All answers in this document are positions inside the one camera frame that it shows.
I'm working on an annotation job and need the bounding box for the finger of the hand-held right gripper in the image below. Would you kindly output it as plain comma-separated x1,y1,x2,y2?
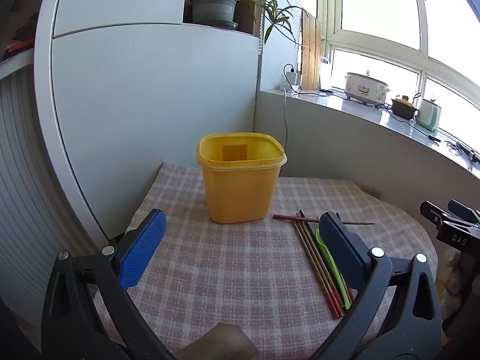
420,200,449,227
448,199,480,223

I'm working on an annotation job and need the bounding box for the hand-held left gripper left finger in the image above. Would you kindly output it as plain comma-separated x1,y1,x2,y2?
41,208,177,360

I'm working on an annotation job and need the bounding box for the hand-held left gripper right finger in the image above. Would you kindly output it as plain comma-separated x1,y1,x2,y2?
311,212,443,360

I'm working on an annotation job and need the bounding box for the green plastic spoon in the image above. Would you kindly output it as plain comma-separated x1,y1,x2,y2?
315,229,355,310

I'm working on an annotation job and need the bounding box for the yellow plastic container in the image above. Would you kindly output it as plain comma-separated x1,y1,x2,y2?
196,132,288,225

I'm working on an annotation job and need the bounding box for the person's right hand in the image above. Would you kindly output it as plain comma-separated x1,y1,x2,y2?
440,250,463,319

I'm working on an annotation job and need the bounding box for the pink plaid cloth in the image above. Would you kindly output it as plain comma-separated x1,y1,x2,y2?
92,162,439,360

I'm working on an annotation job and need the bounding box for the light green kettle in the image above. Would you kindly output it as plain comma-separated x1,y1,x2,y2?
416,97,442,133

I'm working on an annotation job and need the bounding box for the brown pot with yellow lid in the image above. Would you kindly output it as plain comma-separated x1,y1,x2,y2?
391,95,419,121

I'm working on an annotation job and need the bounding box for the brown cardboard piece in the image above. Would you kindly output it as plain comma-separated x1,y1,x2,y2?
172,322,259,360

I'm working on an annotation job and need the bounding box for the white windowsill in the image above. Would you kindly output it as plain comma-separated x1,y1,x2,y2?
259,88,480,181

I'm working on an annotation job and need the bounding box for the white slatted panel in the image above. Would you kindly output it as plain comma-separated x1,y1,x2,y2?
0,64,94,346

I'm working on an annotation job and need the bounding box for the white floral slow cooker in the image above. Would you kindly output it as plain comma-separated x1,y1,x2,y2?
344,71,391,107

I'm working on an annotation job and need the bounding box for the white cabinet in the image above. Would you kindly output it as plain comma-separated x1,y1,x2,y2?
34,0,263,241

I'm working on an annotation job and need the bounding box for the wooden board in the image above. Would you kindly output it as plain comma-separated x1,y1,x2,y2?
300,7,323,91

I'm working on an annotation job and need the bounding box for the green potted spider plant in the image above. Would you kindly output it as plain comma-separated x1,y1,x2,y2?
185,0,312,47

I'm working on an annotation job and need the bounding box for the black cable bundle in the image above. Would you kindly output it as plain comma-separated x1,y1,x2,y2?
444,140,480,164

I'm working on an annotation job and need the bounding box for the black power cord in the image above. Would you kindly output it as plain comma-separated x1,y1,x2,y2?
380,105,441,143

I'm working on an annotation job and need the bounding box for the black charger cable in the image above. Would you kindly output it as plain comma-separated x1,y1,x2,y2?
283,64,347,100

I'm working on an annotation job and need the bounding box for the white window frame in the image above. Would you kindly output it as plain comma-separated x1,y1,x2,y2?
317,0,480,147

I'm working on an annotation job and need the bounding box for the white bead chain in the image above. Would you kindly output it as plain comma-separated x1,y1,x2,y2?
258,0,268,56

